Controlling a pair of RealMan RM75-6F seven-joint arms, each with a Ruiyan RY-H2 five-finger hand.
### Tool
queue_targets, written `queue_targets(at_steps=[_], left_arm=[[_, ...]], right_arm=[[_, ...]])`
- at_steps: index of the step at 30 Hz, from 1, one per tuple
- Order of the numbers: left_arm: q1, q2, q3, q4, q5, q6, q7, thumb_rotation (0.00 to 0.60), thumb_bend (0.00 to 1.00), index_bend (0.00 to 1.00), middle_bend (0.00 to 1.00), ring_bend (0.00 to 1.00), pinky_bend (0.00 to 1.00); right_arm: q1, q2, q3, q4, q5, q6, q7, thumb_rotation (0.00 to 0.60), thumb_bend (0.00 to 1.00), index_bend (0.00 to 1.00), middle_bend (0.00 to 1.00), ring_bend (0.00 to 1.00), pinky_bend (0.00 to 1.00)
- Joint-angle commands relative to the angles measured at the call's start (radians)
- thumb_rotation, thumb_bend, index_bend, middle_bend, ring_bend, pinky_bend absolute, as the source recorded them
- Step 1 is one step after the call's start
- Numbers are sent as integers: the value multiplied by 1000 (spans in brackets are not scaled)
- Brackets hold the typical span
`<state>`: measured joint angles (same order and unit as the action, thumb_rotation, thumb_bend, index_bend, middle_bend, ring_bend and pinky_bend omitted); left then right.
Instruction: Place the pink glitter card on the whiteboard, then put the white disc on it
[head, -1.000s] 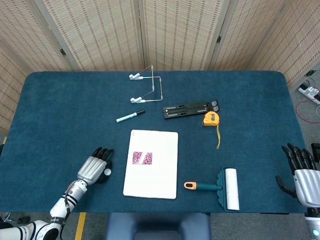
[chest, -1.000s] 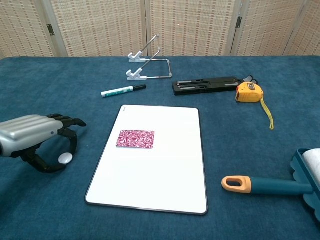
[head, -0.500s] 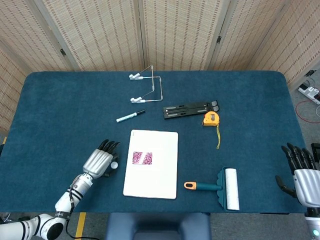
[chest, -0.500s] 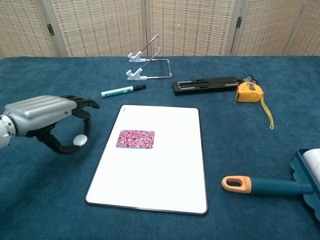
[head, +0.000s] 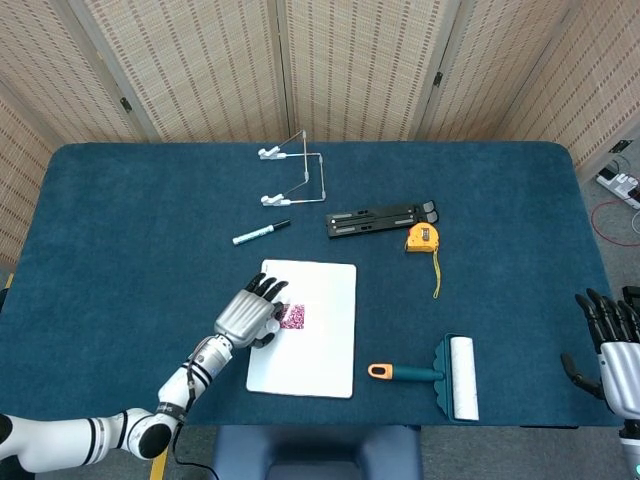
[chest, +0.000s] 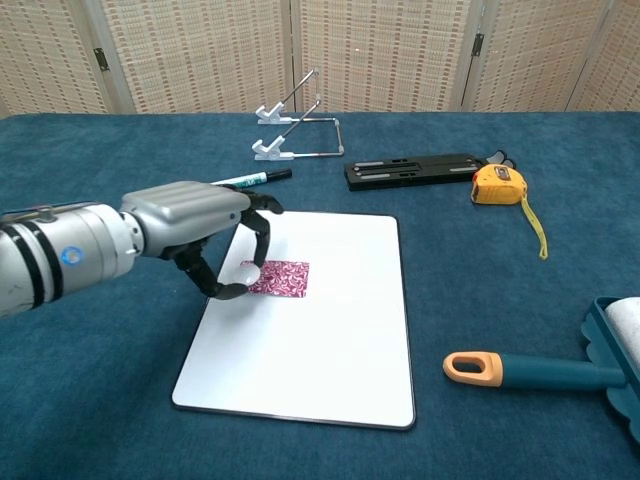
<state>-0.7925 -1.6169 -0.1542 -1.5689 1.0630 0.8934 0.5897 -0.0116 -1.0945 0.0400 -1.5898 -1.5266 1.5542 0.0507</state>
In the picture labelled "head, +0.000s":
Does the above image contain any black folding bracket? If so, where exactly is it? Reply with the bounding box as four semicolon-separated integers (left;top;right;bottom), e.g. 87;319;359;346
326;200;439;240

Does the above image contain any yellow tape measure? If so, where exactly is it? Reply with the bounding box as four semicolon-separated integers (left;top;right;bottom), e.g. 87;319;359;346
404;222;443;300

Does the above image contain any metal wire book stand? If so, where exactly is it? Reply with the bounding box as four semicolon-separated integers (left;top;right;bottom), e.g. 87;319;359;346
257;130;328;208

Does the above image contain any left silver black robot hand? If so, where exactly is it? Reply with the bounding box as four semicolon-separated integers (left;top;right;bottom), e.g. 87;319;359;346
213;272;290;350

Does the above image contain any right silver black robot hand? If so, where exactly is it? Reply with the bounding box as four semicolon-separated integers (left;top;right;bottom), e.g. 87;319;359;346
559;288;640;416

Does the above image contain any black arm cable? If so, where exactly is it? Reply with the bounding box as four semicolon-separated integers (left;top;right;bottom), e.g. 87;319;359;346
171;364;217;472

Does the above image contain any white marker with black cap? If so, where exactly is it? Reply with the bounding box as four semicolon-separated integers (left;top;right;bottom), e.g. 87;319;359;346
232;219;292;247

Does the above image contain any blue table cloth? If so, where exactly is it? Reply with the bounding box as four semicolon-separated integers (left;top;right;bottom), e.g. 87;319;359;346
0;142;624;429

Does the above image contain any teal lint roller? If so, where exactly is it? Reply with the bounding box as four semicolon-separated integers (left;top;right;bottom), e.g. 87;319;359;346
367;335;480;422

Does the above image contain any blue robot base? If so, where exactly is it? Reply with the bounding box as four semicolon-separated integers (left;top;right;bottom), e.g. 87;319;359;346
211;424;424;480

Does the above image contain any white power strip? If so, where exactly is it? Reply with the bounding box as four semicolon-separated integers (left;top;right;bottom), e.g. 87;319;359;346
595;167;640;210

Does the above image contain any white drawing board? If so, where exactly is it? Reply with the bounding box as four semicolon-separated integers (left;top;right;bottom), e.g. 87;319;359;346
245;258;358;400

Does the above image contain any woven bamboo folding screen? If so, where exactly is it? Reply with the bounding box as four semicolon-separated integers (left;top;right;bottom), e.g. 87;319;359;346
0;0;640;271

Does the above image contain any red cable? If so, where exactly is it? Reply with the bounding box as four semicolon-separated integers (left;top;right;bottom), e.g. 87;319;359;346
590;199;640;247

